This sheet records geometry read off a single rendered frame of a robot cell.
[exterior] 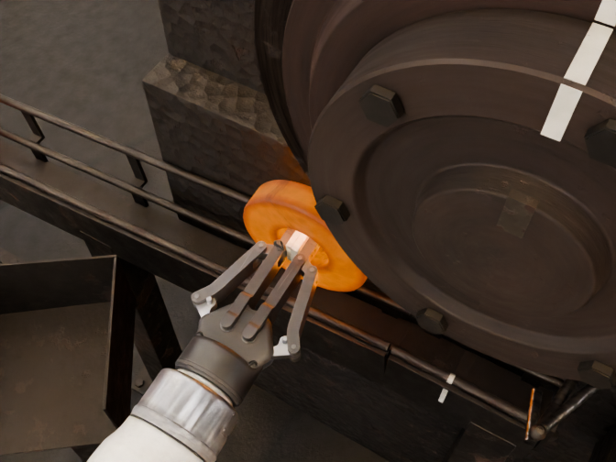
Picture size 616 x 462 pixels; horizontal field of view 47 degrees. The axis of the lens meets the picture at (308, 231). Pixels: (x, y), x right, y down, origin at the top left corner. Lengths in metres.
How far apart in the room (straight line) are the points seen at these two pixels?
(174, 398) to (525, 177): 0.38
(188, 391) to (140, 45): 1.73
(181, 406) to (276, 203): 0.22
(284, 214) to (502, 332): 0.29
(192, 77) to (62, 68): 1.41
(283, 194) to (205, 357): 0.18
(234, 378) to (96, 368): 0.35
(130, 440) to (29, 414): 0.36
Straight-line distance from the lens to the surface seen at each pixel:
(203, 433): 0.66
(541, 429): 0.64
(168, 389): 0.67
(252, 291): 0.73
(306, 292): 0.72
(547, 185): 0.41
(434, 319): 0.54
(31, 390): 1.02
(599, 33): 0.38
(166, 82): 0.89
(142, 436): 0.66
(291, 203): 0.72
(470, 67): 0.36
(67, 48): 2.35
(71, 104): 2.17
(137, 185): 1.07
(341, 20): 0.45
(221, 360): 0.67
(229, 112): 0.85
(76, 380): 1.00
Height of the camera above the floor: 1.48
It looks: 56 degrees down
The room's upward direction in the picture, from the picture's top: straight up
